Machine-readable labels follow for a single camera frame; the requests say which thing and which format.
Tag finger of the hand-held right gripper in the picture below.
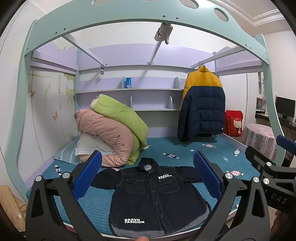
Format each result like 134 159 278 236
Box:
245 146 296 180
276 135 296 154

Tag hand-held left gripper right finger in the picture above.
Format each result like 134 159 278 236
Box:
193 151 271 241

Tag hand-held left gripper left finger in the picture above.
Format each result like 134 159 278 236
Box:
26 150 109 241

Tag dark denim jacket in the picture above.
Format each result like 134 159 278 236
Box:
91 158 211 239

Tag table with pink printed cloth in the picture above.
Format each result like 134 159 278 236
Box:
240 124 278 166

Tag white pillow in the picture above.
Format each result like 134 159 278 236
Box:
75 133 116 158

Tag blue striped pillow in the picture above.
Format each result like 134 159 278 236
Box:
53 139 81 165

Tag teal candy print bed sheet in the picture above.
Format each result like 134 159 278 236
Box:
26 136 260 239

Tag dark desk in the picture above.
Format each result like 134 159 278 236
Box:
254 111 296 139

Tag black computer monitor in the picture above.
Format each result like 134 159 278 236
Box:
275 96 296 121

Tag pink quilt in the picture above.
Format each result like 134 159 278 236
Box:
74 109 139 167

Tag red cartoon bag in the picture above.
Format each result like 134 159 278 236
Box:
224 110 244 138

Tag green quilt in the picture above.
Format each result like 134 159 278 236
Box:
92 94 149 165

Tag yellow and navy puffer jacket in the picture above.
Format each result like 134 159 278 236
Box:
177 65 226 142

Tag grey plush toy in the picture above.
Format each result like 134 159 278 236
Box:
154 22 173 44

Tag purple wall shelf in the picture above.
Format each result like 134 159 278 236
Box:
74 65 185 112

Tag mint green bunk bed frame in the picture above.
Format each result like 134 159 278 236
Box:
5 0 286 209

